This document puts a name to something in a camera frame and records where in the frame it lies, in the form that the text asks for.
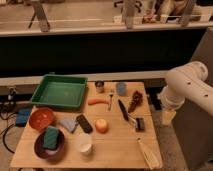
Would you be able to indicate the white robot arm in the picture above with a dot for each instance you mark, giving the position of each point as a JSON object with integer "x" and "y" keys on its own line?
{"x": 187, "y": 82}

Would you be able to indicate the blue plastic cup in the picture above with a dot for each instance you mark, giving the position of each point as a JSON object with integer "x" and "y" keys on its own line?
{"x": 121, "y": 88}

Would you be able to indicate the white translucent cup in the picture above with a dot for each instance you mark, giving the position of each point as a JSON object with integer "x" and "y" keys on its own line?
{"x": 83, "y": 143}

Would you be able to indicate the orange carrot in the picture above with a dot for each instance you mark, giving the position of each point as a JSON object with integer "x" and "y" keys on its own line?
{"x": 97, "y": 101}

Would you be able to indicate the metal fork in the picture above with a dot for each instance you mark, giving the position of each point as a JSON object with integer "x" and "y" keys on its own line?
{"x": 110, "y": 101}

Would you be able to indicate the brown pine cone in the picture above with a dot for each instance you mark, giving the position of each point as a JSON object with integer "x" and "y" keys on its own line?
{"x": 136, "y": 100}

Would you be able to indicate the orange apple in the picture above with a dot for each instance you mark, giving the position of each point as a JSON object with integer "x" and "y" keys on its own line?
{"x": 101, "y": 125}

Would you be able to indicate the green plastic tray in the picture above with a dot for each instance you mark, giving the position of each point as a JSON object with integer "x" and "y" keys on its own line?
{"x": 60, "y": 92}

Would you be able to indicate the black dish brush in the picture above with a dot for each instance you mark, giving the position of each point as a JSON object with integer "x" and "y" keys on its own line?
{"x": 137, "y": 123}

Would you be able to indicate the green sponge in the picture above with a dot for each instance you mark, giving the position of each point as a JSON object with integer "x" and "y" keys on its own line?
{"x": 50, "y": 138}

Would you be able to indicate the red bowl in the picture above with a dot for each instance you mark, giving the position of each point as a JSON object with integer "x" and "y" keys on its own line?
{"x": 41, "y": 118}

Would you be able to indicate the purple plate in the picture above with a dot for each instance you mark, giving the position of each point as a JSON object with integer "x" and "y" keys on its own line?
{"x": 47, "y": 154}

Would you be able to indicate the blue box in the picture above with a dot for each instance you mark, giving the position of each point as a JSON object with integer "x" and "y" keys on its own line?
{"x": 22, "y": 116}

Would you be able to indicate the black handled knife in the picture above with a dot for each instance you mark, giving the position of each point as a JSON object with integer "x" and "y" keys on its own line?
{"x": 123, "y": 110}

